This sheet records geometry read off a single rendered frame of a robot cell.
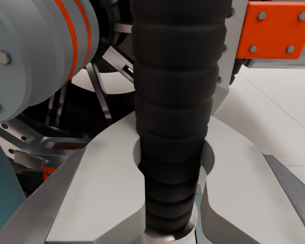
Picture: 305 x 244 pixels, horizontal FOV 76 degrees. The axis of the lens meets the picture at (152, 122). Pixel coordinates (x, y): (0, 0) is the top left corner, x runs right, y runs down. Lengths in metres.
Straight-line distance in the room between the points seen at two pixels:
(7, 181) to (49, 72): 0.23
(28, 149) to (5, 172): 0.10
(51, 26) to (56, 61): 0.03
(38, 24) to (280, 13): 0.28
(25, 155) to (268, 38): 0.47
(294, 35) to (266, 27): 0.04
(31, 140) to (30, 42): 0.34
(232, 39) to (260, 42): 0.04
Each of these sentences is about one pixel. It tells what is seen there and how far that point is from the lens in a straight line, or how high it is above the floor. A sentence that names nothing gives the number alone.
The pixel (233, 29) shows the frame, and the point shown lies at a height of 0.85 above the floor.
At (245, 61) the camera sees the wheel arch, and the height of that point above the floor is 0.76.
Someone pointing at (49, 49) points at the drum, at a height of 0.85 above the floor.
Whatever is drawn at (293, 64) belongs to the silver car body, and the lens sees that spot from 0.59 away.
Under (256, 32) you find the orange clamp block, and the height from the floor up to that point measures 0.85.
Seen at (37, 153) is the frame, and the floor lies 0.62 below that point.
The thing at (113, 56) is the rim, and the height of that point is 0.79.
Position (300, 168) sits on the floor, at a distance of 1.55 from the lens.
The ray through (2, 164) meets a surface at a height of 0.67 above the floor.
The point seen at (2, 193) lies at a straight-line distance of 0.40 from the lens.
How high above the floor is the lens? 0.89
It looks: 32 degrees down
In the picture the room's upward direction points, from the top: straight up
